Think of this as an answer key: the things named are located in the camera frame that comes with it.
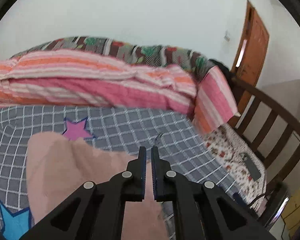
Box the pink knit sweater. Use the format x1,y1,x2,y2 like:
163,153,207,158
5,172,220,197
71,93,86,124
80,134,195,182
26,132,168,239

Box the black smartphone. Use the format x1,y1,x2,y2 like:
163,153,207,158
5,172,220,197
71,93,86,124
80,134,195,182
240,152,261,181

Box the floral white bedsheet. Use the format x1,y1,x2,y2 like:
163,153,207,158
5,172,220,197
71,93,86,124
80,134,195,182
203,124,267,215

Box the grey checked bedsheet with stars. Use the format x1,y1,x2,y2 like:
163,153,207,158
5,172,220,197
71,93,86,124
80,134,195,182
0,105,240,232

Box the yellow cardboard box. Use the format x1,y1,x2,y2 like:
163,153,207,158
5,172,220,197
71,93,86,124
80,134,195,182
281,189,300,234

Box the black garment on footboard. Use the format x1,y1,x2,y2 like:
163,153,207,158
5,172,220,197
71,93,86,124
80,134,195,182
209,59,235,90

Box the pink striped quilt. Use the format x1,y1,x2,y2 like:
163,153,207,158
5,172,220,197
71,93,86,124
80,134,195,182
0,49,238,133

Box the floral patchwork blanket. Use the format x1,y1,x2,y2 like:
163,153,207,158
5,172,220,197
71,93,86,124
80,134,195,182
14,36,216,81

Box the brown wooden door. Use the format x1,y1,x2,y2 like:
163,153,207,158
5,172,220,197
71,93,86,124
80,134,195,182
231,1,269,87

